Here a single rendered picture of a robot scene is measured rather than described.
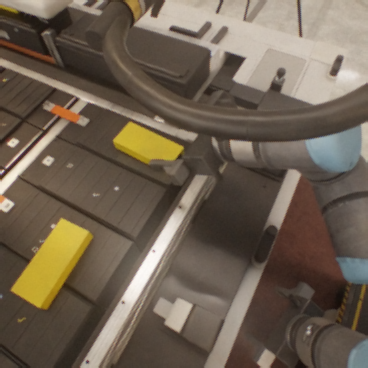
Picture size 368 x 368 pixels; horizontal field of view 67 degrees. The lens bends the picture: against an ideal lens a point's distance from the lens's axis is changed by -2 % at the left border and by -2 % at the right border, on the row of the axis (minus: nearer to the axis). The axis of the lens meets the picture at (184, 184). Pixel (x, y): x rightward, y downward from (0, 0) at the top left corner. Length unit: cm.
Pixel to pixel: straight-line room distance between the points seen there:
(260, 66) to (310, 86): 21
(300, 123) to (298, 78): 95
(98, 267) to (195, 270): 24
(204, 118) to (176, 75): 47
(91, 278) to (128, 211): 16
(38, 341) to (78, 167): 37
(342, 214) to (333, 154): 11
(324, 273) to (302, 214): 35
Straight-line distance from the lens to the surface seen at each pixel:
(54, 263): 61
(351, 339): 54
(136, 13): 44
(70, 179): 72
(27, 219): 71
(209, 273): 71
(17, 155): 84
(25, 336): 64
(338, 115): 27
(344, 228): 47
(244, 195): 80
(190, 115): 27
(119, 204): 65
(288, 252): 172
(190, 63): 78
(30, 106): 93
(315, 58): 134
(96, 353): 61
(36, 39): 104
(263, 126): 26
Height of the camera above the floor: 157
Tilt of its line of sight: 60 degrees down
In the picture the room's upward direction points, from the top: 2 degrees counter-clockwise
